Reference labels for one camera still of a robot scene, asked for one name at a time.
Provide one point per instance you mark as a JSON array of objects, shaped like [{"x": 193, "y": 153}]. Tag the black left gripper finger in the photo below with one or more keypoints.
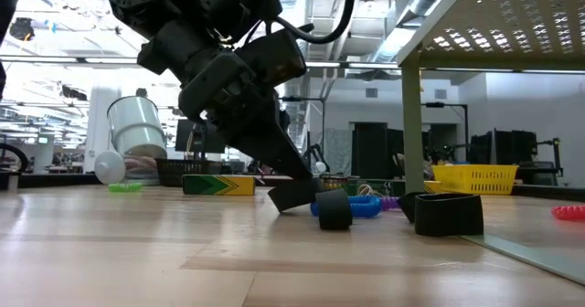
[
  {"x": 284, "y": 122},
  {"x": 269, "y": 145}
]

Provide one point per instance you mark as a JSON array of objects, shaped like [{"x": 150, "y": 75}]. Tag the yellow green Crayola crayon box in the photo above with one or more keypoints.
[
  {"x": 219, "y": 184},
  {"x": 379, "y": 188},
  {"x": 338, "y": 183}
]

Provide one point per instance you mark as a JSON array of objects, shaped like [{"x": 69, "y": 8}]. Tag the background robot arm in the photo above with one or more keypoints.
[{"x": 315, "y": 151}]

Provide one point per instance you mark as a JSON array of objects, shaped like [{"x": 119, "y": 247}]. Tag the pale green metal desk shelf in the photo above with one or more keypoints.
[{"x": 412, "y": 129}]

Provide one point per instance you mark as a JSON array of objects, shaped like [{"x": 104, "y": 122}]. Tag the small white ball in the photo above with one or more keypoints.
[{"x": 321, "y": 167}]

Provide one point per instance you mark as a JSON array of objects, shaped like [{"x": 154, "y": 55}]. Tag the black computer monitor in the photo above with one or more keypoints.
[{"x": 185, "y": 138}]

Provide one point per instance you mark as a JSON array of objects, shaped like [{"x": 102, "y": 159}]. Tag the black mesh basket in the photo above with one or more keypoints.
[{"x": 183, "y": 172}]

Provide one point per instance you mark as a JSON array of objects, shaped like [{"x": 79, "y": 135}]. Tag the white plastic bucket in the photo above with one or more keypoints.
[{"x": 137, "y": 129}]

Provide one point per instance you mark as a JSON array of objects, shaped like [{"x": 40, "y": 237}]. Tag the dark background cabinet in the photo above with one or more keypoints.
[{"x": 370, "y": 151}]

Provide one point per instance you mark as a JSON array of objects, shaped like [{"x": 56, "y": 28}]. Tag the clear plastic bag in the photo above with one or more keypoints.
[{"x": 139, "y": 165}]

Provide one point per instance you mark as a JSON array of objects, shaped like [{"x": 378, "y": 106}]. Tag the white round lid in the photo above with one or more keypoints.
[{"x": 109, "y": 167}]

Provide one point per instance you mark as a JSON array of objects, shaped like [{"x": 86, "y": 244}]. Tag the yellow plastic basket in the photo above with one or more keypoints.
[{"x": 475, "y": 179}]

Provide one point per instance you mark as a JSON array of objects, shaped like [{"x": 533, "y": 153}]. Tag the black overhead device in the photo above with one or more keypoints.
[{"x": 22, "y": 28}]

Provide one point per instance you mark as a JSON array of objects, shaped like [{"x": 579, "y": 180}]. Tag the black background equipment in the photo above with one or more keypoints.
[{"x": 512, "y": 149}]

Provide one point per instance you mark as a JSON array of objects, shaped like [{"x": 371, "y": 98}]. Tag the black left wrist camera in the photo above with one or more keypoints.
[{"x": 274, "y": 60}]

